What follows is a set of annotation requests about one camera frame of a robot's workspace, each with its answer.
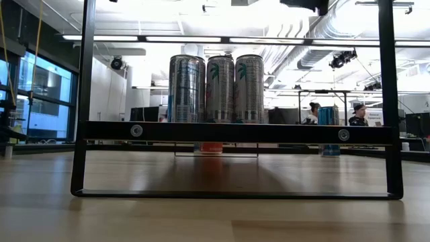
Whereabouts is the black ceiling spotlight cluster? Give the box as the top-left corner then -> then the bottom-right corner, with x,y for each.
328,49 -> 359,70

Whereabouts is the black computer monitor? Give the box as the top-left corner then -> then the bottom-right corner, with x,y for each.
404,112 -> 430,138
130,106 -> 159,122
268,107 -> 300,125

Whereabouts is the white printed sign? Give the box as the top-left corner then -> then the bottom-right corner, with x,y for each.
366,110 -> 384,126

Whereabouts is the red orange soda can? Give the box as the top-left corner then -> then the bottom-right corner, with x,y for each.
200,142 -> 224,155

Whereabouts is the ceiling linear light strip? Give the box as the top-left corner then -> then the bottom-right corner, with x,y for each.
62,34 -> 430,48

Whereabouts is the large glass window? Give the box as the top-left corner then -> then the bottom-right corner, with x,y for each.
0,50 -> 80,142

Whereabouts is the dark storage rack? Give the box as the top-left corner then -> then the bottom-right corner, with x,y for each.
0,97 -> 28,158

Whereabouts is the silver ventilation duct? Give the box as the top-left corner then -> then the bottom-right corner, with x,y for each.
251,0 -> 380,80

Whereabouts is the thin black background frame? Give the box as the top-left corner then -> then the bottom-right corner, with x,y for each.
297,89 -> 349,126

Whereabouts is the black frame wooden shelf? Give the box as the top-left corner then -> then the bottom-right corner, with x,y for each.
70,0 -> 404,200

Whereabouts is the black aluminium table frame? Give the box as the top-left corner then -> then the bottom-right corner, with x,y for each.
13,143 -> 430,164

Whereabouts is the yellow hanging cable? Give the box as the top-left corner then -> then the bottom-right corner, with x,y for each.
0,0 -> 17,108
29,0 -> 44,99

